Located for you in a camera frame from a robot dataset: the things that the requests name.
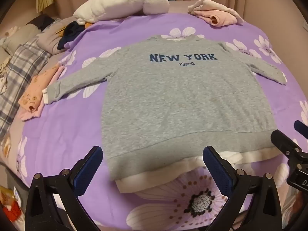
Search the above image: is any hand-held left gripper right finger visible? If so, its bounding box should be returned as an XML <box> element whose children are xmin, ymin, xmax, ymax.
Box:
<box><xmin>203</xmin><ymin>146</ymin><xmax>282</xmax><ymax>231</ymax></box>

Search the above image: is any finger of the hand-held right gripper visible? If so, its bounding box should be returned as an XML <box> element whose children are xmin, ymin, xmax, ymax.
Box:
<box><xmin>271</xmin><ymin>130</ymin><xmax>303</xmax><ymax>160</ymax></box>
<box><xmin>294</xmin><ymin>120</ymin><xmax>308</xmax><ymax>140</ymax></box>

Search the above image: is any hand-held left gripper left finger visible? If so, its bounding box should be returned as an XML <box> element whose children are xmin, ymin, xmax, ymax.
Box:
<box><xmin>25</xmin><ymin>146</ymin><xmax>104</xmax><ymax>231</ymax></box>

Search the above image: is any grey printed sweatshirt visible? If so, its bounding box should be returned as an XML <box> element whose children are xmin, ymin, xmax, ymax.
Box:
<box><xmin>43</xmin><ymin>35</ymin><xmax>288</xmax><ymax>193</ymax></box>

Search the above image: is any purple floral bedsheet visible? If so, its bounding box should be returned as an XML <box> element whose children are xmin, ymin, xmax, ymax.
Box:
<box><xmin>5</xmin><ymin>1</ymin><xmax>308</xmax><ymax>231</ymax></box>

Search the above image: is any pale pink garment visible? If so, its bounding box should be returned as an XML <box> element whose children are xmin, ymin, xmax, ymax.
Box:
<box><xmin>20</xmin><ymin>64</ymin><xmax>66</xmax><ymax>122</ymax></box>

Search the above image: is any red and yellow packet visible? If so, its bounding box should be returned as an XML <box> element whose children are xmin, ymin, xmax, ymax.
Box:
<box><xmin>0</xmin><ymin>185</ymin><xmax>22</xmax><ymax>219</ymax></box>

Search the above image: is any orange printed garment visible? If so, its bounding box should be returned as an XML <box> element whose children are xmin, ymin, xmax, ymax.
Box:
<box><xmin>19</xmin><ymin>74</ymin><xmax>60</xmax><ymax>113</ymax></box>

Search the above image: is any plaid blanket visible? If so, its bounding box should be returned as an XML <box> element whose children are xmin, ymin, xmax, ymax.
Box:
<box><xmin>0</xmin><ymin>38</ymin><xmax>52</xmax><ymax>133</ymax></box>

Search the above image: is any grey pillow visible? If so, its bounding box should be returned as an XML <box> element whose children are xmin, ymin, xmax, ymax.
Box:
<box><xmin>37</xmin><ymin>30</ymin><xmax>73</xmax><ymax>54</ymax></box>

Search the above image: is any dark navy garment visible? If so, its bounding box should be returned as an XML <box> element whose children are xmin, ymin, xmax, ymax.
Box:
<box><xmin>58</xmin><ymin>22</ymin><xmax>93</xmax><ymax>50</ymax></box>

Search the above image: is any pink folded garment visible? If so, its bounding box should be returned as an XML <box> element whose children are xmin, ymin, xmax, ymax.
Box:
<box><xmin>188</xmin><ymin>0</ymin><xmax>244</xmax><ymax>27</ymax></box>

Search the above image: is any beige pillow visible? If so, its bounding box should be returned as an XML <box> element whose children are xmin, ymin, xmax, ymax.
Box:
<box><xmin>0</xmin><ymin>25</ymin><xmax>39</xmax><ymax>56</ymax></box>

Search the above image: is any white plush blanket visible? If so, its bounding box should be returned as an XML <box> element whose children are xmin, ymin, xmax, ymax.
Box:
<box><xmin>73</xmin><ymin>0</ymin><xmax>170</xmax><ymax>26</ymax></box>

